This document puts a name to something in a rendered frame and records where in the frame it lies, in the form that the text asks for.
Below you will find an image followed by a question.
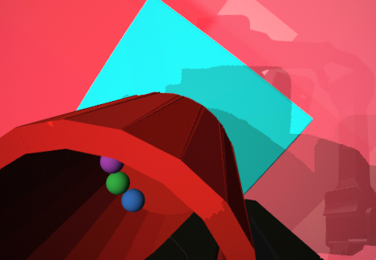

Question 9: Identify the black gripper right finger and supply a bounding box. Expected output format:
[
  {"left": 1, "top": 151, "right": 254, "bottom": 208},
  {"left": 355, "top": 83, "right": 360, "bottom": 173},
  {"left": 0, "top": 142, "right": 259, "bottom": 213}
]
[{"left": 244, "top": 200, "right": 323, "bottom": 260}]

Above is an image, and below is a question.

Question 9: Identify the blue marble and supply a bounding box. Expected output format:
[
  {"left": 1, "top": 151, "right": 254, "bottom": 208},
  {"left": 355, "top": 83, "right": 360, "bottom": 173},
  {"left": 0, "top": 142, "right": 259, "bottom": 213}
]
[{"left": 122, "top": 189, "right": 145, "bottom": 212}]

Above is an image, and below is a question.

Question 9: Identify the green ball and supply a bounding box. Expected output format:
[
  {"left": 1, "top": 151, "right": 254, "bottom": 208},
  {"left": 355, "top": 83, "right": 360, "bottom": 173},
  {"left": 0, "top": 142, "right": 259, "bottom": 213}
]
[{"left": 107, "top": 172, "right": 129, "bottom": 195}]

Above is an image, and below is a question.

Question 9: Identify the purple marble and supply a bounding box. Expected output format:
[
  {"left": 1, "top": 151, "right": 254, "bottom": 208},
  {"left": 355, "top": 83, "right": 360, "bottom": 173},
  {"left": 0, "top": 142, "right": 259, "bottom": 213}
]
[{"left": 100, "top": 157, "right": 125, "bottom": 173}]

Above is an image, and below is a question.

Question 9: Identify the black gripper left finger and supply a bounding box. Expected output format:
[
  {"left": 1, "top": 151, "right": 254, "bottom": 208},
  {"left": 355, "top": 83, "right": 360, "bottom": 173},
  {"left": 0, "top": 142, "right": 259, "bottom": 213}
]
[{"left": 144, "top": 212, "right": 219, "bottom": 260}]

